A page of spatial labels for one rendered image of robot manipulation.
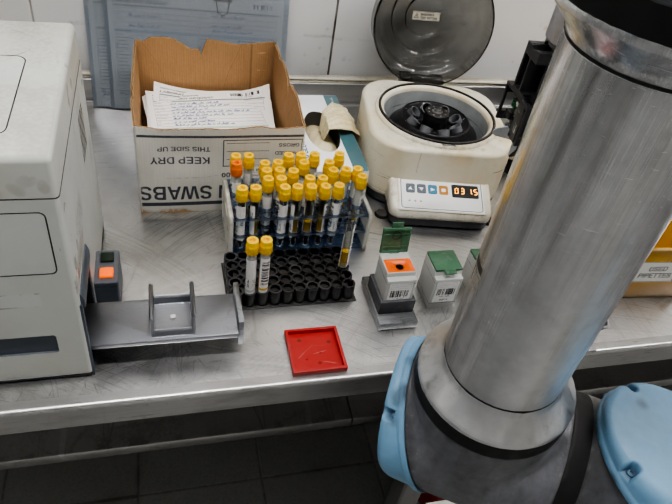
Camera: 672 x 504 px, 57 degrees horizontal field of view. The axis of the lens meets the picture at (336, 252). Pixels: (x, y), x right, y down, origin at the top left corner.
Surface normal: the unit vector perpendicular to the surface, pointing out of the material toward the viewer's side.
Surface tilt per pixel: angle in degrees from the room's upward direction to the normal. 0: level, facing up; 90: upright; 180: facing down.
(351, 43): 90
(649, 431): 7
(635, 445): 7
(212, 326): 0
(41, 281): 90
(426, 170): 90
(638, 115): 93
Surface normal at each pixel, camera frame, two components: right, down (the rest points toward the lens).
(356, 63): 0.22, 0.67
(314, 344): 0.14, -0.74
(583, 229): -0.41, 0.60
